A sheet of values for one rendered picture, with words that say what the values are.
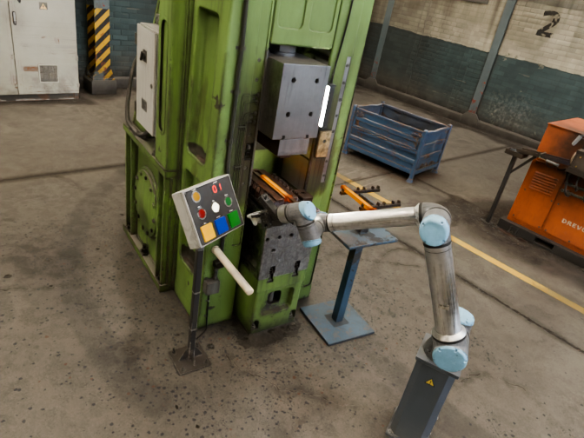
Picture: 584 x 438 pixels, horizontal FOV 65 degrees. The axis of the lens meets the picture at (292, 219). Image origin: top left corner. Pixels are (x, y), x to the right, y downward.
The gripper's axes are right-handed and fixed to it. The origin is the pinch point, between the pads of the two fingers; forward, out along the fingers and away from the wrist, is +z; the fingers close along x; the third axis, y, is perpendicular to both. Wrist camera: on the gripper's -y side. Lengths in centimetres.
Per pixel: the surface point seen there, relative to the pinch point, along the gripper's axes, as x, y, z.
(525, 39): 830, -60, -46
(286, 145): 39.7, -26.5, -6.2
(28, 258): -14, 4, 207
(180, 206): -26.9, -15.2, 15.6
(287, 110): 37, -44, -15
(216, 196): -6.6, -13.2, 11.0
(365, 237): 81, 45, -18
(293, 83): 38, -56, -22
